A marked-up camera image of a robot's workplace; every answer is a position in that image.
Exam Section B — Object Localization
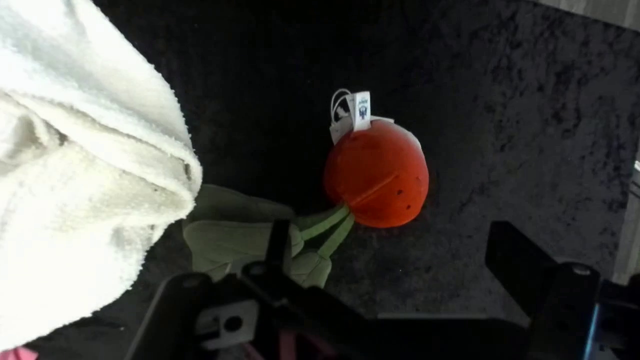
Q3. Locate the red stuffed radish toy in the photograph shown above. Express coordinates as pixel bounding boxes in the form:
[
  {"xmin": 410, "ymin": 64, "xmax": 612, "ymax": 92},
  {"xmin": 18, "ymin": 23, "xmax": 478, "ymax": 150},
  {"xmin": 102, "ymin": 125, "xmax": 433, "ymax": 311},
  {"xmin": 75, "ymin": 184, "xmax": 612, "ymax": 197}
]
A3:
[{"xmin": 181, "ymin": 88, "xmax": 431, "ymax": 287}]

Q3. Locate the white towel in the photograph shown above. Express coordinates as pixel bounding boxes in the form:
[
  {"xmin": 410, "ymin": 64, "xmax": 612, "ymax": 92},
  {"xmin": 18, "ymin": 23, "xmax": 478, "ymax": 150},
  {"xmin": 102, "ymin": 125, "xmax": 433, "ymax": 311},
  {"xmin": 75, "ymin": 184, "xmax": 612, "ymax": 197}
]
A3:
[{"xmin": 0, "ymin": 0, "xmax": 206, "ymax": 352}]

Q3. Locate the pink cloth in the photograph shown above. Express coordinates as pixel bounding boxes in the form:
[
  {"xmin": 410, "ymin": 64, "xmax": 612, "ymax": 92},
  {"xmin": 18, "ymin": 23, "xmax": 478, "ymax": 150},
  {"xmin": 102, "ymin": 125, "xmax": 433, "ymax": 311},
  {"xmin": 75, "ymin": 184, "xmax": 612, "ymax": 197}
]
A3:
[{"xmin": 0, "ymin": 343, "xmax": 37, "ymax": 360}]

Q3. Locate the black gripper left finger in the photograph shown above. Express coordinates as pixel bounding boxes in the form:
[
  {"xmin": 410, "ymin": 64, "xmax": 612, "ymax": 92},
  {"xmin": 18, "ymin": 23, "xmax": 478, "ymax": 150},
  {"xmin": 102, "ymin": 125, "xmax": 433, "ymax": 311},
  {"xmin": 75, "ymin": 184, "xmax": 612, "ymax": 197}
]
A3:
[{"xmin": 240, "ymin": 218, "xmax": 375, "ymax": 360}]

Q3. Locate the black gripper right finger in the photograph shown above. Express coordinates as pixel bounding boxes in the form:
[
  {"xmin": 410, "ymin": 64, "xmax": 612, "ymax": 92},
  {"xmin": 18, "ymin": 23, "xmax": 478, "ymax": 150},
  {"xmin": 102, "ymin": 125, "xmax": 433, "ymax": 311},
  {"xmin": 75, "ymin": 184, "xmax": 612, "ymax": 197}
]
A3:
[{"xmin": 483, "ymin": 219, "xmax": 604, "ymax": 360}]

